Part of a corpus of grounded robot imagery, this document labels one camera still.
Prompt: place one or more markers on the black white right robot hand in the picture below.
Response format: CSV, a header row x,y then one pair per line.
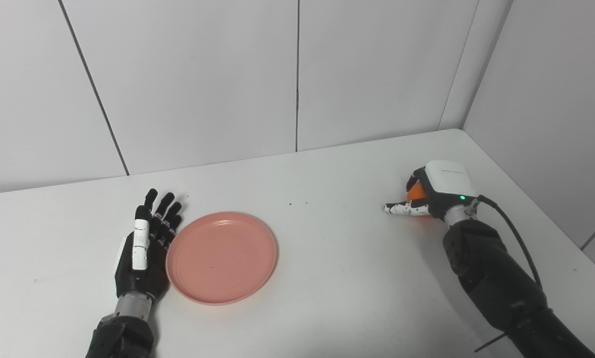
x,y
439,191

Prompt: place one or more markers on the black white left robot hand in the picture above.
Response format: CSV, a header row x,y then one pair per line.
x,y
145,248

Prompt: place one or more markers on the orange fruit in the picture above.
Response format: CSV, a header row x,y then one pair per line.
x,y
416,192

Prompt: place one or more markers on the pink round plate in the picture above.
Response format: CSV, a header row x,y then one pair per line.
x,y
221,257

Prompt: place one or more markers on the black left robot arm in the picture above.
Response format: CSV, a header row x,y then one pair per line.
x,y
123,330

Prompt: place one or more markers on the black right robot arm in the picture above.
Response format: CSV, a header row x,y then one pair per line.
x,y
506,283

